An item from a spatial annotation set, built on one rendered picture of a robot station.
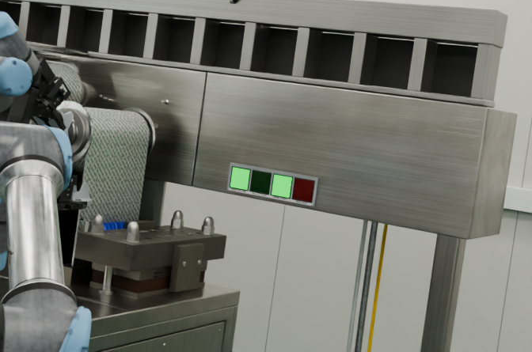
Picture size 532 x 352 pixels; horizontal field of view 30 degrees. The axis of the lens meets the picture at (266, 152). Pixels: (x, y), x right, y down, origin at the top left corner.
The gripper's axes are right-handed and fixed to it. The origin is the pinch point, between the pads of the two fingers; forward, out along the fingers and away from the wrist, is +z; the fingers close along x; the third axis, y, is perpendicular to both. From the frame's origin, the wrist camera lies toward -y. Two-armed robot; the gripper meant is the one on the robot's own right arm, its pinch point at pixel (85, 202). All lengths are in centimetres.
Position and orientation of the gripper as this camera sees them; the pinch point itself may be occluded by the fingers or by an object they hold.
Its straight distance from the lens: 239.5
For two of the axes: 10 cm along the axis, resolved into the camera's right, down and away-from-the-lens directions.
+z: 4.9, 0.2, 8.7
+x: -8.6, -1.4, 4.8
